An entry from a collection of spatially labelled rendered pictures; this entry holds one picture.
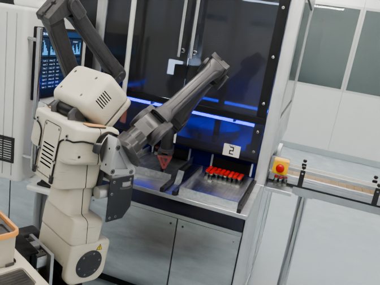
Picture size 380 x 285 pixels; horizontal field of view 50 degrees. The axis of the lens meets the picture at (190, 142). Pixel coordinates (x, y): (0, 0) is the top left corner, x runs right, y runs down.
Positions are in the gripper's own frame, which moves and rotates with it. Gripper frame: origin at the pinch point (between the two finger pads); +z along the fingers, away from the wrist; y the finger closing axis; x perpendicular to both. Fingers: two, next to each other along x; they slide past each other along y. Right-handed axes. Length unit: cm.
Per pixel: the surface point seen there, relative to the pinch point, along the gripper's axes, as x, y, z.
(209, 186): -22.7, -6.0, 4.3
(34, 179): 58, -15, 11
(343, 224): -160, 176, 115
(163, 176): -0.8, -7.4, 2.2
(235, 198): -34.7, -14.8, 3.5
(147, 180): 5.8, -11.3, 3.5
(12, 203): 96, 36, 60
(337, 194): -86, 10, 6
